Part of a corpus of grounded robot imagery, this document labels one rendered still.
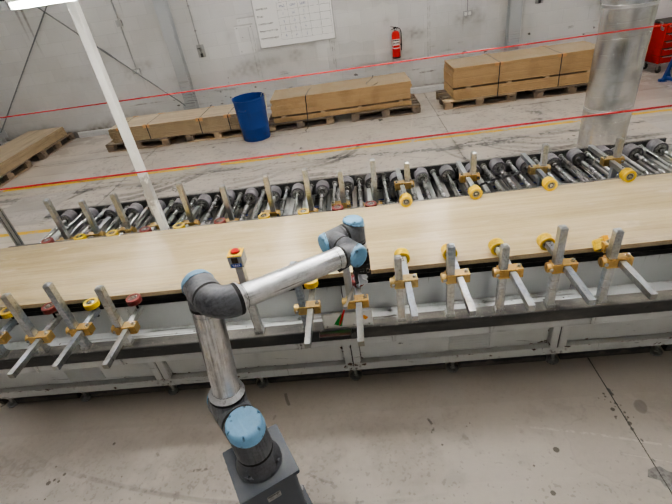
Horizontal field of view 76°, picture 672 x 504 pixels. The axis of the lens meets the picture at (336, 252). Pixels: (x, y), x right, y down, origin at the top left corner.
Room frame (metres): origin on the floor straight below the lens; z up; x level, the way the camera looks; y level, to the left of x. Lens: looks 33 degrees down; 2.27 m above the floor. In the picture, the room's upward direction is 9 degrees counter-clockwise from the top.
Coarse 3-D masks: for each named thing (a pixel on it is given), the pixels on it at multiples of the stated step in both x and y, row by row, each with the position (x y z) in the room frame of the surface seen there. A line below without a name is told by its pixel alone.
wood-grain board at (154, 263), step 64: (512, 192) 2.46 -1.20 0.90; (576, 192) 2.33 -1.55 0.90; (640, 192) 2.21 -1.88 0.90; (0, 256) 2.71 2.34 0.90; (64, 256) 2.56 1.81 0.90; (128, 256) 2.42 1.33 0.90; (192, 256) 2.30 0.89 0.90; (256, 256) 2.18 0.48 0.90; (384, 256) 1.97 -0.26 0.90; (512, 256) 1.79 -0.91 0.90
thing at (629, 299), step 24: (432, 312) 1.67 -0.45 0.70; (456, 312) 1.64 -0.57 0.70; (480, 312) 1.62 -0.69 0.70; (504, 312) 1.59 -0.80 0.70; (528, 312) 1.56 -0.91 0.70; (552, 312) 1.55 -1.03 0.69; (576, 312) 1.54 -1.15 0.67; (600, 312) 1.53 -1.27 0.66; (624, 312) 1.51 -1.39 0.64; (648, 312) 1.50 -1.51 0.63; (168, 336) 1.82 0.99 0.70; (192, 336) 1.79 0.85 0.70; (240, 336) 1.72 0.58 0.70; (264, 336) 1.70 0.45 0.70; (288, 336) 1.68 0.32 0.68; (312, 336) 1.67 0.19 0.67; (0, 360) 1.85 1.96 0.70; (48, 360) 1.82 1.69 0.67; (72, 360) 1.81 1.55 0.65; (96, 360) 1.79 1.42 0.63
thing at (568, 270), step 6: (546, 246) 1.76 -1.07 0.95; (552, 246) 1.73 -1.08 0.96; (552, 252) 1.69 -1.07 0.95; (564, 258) 1.62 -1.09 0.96; (564, 270) 1.55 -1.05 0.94; (570, 270) 1.53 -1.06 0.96; (570, 276) 1.49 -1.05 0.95; (576, 276) 1.48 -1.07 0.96; (576, 282) 1.44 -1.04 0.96; (582, 282) 1.43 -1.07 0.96; (576, 288) 1.43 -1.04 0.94; (582, 288) 1.40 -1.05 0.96; (582, 294) 1.37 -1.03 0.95; (588, 294) 1.35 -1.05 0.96; (588, 300) 1.32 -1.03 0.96; (594, 300) 1.32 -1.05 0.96
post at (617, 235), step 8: (616, 232) 1.55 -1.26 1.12; (624, 232) 1.55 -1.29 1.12; (616, 240) 1.55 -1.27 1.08; (608, 248) 1.58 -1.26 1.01; (616, 248) 1.55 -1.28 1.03; (608, 256) 1.56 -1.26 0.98; (616, 256) 1.55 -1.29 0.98; (608, 272) 1.55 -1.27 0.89; (600, 280) 1.58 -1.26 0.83; (608, 280) 1.55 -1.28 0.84; (600, 288) 1.56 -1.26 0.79; (608, 288) 1.55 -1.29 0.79; (600, 296) 1.55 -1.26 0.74
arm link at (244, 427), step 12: (240, 408) 1.12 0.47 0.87; (252, 408) 1.11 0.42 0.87; (228, 420) 1.07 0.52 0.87; (240, 420) 1.07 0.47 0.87; (252, 420) 1.06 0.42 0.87; (264, 420) 1.08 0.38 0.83; (228, 432) 1.03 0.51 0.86; (240, 432) 1.02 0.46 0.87; (252, 432) 1.01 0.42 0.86; (264, 432) 1.03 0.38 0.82; (240, 444) 0.99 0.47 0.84; (252, 444) 0.99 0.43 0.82; (264, 444) 1.02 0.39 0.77; (240, 456) 0.99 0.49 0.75; (252, 456) 0.98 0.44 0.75; (264, 456) 1.00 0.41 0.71
